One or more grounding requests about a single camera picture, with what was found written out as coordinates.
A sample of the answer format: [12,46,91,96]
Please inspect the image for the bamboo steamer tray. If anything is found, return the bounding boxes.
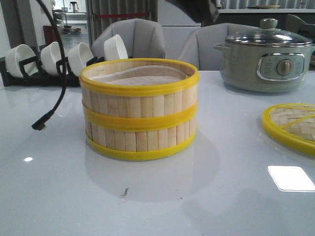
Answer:
[86,118,197,161]
[79,59,199,131]

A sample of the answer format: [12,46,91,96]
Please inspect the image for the bamboo steamer lid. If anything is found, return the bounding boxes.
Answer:
[261,103,315,156]

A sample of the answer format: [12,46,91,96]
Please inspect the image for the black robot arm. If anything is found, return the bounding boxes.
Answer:
[167,0,220,27]

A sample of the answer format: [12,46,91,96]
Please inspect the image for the white paper steamer liner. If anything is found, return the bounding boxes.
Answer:
[90,65,188,86]

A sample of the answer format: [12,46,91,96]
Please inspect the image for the left grey chair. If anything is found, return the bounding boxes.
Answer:
[91,19,165,59]

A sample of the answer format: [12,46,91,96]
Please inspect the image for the grey chair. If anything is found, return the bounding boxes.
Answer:
[91,19,165,59]
[177,23,255,71]

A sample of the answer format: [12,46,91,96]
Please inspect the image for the right grey chair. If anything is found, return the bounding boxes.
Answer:
[177,23,255,71]

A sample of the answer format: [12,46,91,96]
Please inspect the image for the white bowl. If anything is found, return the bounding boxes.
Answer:
[104,34,128,61]
[5,44,35,78]
[68,42,94,77]
[40,41,62,76]

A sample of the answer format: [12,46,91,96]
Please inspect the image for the grey electric cooking pot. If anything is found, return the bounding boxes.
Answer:
[214,43,315,93]

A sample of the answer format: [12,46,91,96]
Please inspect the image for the red barrier belt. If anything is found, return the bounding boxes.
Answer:
[94,12,150,19]

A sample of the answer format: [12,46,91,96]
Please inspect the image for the black dish rack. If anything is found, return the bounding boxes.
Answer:
[0,56,105,87]

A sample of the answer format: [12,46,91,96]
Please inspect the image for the red trash bin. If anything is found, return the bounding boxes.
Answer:
[43,25,57,46]

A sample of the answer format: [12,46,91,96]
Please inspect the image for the dark grey counter cabinet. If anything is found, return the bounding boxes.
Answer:
[202,8,315,29]

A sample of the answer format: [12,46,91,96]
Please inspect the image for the glass pot lid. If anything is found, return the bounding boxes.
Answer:
[225,18,313,47]

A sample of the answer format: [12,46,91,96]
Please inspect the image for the wooden plate on counter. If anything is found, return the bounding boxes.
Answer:
[255,5,280,9]

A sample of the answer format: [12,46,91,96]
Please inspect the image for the black cable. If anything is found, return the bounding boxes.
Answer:
[31,0,68,131]

